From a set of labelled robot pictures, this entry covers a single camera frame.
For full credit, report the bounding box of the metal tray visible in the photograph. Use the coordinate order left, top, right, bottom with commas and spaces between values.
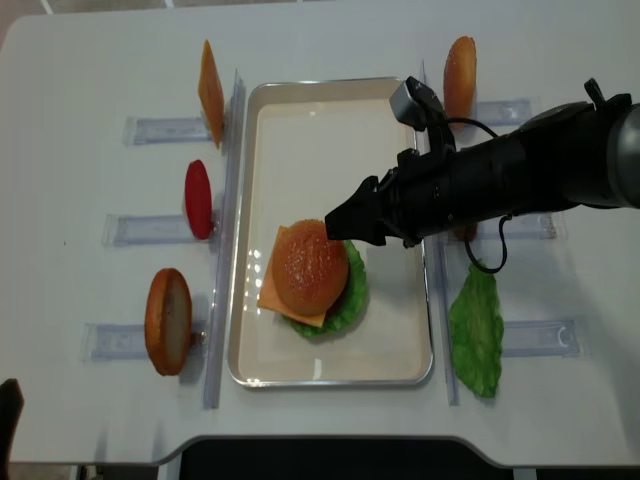
228, 77, 433, 388

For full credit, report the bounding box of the clear rack near buns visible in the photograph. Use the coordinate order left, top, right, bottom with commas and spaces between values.
472, 99, 533, 127

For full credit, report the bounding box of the black camera cable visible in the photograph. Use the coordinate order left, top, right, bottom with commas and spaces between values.
424, 115, 514, 274

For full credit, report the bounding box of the clear rack near tomato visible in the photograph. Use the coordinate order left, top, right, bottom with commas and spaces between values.
102, 214, 218, 247

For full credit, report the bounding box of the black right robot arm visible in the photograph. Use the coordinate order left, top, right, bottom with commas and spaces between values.
324, 77, 639, 247

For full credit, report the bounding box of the clear rack near lettuce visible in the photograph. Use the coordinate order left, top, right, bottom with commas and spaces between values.
502, 319, 581, 358

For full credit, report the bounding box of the sesame top bun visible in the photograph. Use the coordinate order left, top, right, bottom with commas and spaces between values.
272, 219, 349, 317

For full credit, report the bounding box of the clear left long rail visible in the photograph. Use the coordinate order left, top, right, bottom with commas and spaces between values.
203, 70, 246, 410

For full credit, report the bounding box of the clear right long rail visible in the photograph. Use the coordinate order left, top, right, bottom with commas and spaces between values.
418, 58, 460, 407

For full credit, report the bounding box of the cheese slice on burger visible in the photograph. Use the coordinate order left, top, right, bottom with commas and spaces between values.
257, 250, 326, 328

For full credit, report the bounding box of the clear long rail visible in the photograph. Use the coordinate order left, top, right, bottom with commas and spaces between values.
203, 70, 246, 410
418, 58, 460, 407

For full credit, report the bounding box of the bottom bun slice on rack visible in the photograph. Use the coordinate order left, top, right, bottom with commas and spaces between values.
144, 268, 192, 376

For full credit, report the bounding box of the dark object at corner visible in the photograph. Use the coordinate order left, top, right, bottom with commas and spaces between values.
0, 378, 24, 471

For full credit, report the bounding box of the lettuce leaf on tray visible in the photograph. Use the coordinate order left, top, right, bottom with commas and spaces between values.
281, 240, 368, 339

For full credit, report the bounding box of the red tomato slice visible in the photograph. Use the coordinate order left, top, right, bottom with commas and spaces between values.
184, 160, 213, 240

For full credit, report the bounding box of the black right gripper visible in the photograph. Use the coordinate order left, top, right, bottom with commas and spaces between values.
324, 148, 453, 248

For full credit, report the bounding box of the green lettuce leaf on rack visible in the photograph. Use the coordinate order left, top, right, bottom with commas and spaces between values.
449, 264, 504, 399

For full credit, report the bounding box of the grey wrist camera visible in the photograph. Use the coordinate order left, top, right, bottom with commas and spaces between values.
389, 76, 445, 132

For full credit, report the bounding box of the brown meat patty on rack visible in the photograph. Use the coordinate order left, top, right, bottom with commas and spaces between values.
453, 223, 478, 242

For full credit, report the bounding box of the clear rack near bun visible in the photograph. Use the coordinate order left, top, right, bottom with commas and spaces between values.
83, 322, 209, 363

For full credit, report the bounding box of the clear rack near cheese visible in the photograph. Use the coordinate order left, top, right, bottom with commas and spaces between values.
123, 117, 213, 147

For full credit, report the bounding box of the meat patty on burger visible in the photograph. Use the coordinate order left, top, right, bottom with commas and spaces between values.
327, 294, 344, 315

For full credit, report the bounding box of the standing orange cheese slice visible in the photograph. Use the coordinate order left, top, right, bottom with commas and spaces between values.
198, 40, 225, 149

